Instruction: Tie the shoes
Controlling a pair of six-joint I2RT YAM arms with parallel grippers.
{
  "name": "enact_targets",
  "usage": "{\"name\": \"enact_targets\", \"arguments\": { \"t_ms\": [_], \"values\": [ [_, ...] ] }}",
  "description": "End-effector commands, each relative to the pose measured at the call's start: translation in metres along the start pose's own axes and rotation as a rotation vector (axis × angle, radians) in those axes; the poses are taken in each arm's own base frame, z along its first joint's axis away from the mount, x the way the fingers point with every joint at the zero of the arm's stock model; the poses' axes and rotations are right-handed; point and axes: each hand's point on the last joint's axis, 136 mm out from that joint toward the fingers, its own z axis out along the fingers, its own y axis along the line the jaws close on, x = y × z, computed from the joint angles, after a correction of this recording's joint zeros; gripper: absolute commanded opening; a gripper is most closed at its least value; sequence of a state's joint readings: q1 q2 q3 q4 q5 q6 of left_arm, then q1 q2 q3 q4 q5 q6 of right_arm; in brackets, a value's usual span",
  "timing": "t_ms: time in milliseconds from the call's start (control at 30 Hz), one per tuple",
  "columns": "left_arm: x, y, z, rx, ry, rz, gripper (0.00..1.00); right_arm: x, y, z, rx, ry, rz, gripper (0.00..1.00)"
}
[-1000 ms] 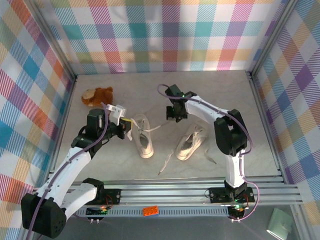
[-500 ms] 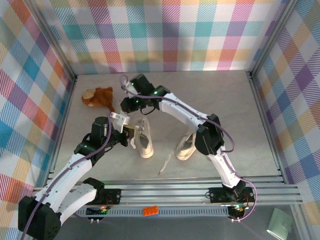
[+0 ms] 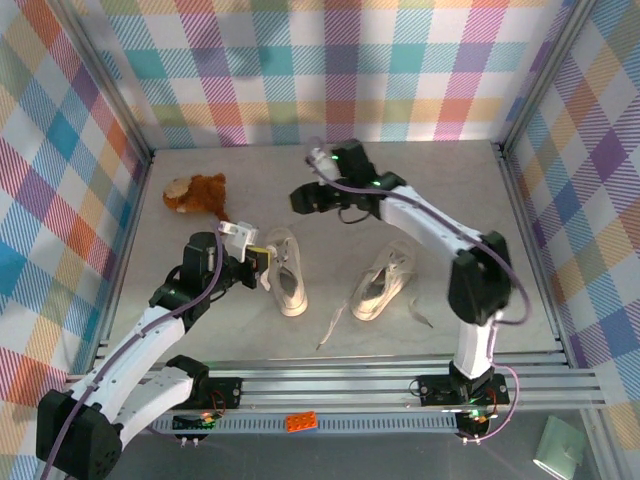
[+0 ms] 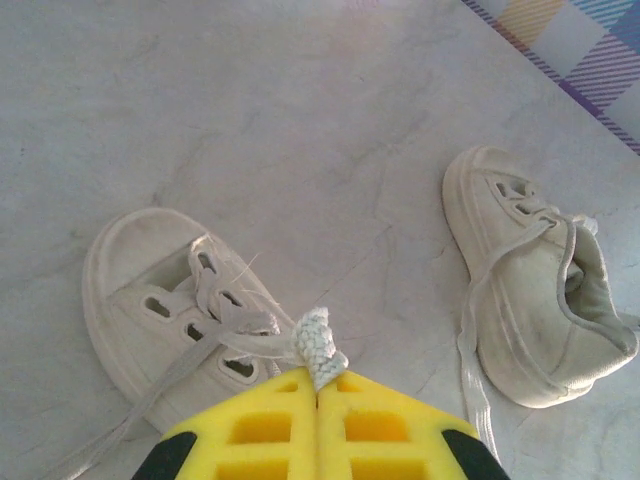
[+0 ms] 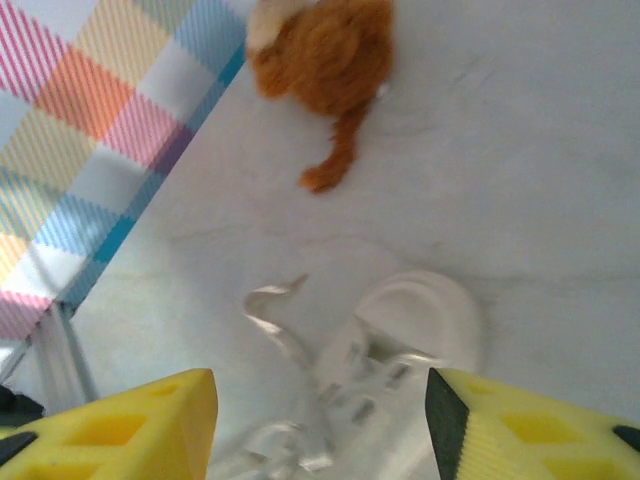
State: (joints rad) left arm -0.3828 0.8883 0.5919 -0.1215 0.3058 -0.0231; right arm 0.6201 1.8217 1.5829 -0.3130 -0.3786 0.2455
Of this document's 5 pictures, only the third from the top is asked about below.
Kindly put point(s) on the white sneaker with laces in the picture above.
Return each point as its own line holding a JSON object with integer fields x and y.
{"x": 282, "y": 250}

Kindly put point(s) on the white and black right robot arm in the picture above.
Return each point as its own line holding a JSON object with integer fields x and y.
{"x": 425, "y": 220}

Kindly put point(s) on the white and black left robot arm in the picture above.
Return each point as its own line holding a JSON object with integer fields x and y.
{"x": 130, "y": 350}

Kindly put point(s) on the brown plush monkey toy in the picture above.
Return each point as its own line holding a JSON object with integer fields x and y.
{"x": 200, "y": 192}

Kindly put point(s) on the orange toy brick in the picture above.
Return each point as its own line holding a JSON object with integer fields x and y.
{"x": 302, "y": 421}

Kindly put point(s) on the pale green box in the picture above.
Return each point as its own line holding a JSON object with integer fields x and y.
{"x": 560, "y": 447}

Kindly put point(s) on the aluminium table side rail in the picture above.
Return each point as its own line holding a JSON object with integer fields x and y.
{"x": 136, "y": 200}
{"x": 518, "y": 200}

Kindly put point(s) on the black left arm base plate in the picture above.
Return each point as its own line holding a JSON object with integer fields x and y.
{"x": 227, "y": 392}

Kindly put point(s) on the aluminium front rail beam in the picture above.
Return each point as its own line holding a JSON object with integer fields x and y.
{"x": 325, "y": 385}

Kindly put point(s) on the aluminium frame post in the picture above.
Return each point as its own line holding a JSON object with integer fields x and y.
{"x": 545, "y": 75}
{"x": 107, "y": 75}

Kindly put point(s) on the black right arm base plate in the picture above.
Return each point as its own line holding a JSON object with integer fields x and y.
{"x": 435, "y": 390}

